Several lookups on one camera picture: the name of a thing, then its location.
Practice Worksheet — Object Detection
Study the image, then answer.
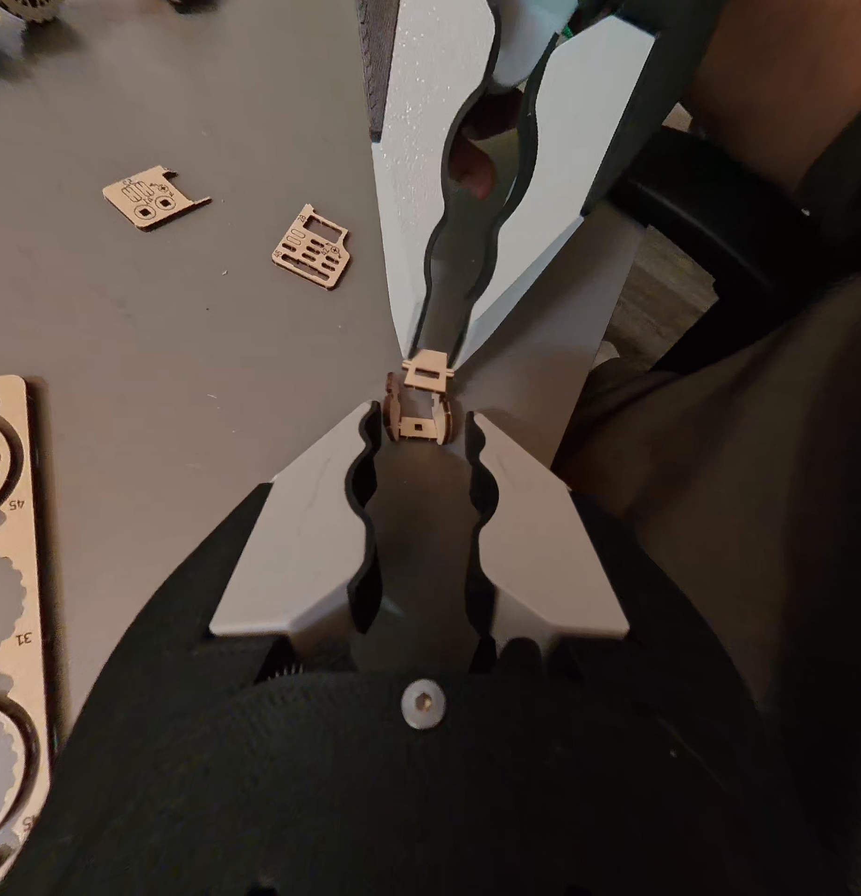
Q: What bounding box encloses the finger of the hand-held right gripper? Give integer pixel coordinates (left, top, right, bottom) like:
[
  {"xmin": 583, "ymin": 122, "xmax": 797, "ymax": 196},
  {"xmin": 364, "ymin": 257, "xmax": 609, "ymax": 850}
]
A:
[
  {"xmin": 369, "ymin": 0, "xmax": 503, "ymax": 359},
  {"xmin": 450, "ymin": 14, "xmax": 657, "ymax": 372}
]

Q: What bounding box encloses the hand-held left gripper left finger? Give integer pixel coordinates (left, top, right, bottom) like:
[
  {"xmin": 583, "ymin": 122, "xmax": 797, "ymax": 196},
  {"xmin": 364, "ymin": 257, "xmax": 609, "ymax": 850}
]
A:
[{"xmin": 208, "ymin": 400, "xmax": 384, "ymax": 673}]

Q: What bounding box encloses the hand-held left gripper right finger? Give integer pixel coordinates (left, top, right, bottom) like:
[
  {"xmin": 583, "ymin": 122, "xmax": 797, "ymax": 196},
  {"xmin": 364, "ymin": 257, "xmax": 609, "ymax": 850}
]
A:
[{"xmin": 464, "ymin": 412, "xmax": 630, "ymax": 669}]

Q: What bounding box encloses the small wooden puzzle assembly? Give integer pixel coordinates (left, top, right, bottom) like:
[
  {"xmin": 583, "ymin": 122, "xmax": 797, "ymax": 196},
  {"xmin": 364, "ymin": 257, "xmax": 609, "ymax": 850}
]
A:
[{"xmin": 383, "ymin": 374, "xmax": 459, "ymax": 445}]

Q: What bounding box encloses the slotted wooden puzzle piece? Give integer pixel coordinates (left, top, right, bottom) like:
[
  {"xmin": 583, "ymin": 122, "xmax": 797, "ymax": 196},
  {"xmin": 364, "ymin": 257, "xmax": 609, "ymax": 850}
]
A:
[{"xmin": 401, "ymin": 350, "xmax": 454, "ymax": 393}]

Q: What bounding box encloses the person's right forearm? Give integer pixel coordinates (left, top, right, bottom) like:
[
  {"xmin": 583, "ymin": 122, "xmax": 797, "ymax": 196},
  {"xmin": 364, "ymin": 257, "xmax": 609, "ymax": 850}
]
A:
[{"xmin": 682, "ymin": 0, "xmax": 861, "ymax": 193}]

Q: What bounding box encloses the grey desk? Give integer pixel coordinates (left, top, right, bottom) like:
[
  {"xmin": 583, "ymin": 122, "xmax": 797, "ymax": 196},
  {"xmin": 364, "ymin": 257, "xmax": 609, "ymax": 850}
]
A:
[{"xmin": 0, "ymin": 0, "xmax": 644, "ymax": 896}]

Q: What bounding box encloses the person's right hand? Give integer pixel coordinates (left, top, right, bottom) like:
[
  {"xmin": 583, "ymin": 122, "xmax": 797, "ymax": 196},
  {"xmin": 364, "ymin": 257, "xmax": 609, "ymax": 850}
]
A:
[{"xmin": 450, "ymin": 91, "xmax": 524, "ymax": 200}]

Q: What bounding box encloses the black office chair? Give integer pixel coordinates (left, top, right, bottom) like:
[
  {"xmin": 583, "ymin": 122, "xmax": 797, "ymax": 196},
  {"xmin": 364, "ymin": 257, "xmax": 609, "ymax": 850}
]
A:
[{"xmin": 612, "ymin": 126, "xmax": 861, "ymax": 372}]

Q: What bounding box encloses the wooden offcut with slot grid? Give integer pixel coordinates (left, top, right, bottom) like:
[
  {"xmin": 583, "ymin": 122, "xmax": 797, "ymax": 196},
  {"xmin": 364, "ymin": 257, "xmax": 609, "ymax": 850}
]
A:
[{"xmin": 271, "ymin": 203, "xmax": 352, "ymax": 291}]

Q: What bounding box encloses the person's brown clothing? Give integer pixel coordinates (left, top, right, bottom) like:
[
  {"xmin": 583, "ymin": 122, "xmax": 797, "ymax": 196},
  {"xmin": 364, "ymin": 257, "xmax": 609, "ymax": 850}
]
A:
[{"xmin": 553, "ymin": 280, "xmax": 861, "ymax": 841}]

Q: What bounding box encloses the wooden offcut with square holes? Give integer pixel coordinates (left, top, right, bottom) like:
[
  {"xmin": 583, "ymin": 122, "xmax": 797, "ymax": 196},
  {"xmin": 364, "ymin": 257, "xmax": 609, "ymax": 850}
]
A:
[{"xmin": 101, "ymin": 165, "xmax": 213, "ymax": 233}]

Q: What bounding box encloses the wooden puzzle sheet with gear holes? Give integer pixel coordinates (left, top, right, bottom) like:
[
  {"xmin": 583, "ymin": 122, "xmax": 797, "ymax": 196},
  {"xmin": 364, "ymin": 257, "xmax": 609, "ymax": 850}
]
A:
[{"xmin": 0, "ymin": 376, "xmax": 53, "ymax": 896}]

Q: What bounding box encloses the assembled wooden mechanical model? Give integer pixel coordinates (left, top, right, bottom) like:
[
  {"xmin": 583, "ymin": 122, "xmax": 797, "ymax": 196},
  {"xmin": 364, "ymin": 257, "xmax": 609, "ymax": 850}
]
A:
[{"xmin": 0, "ymin": 0, "xmax": 60, "ymax": 53}]

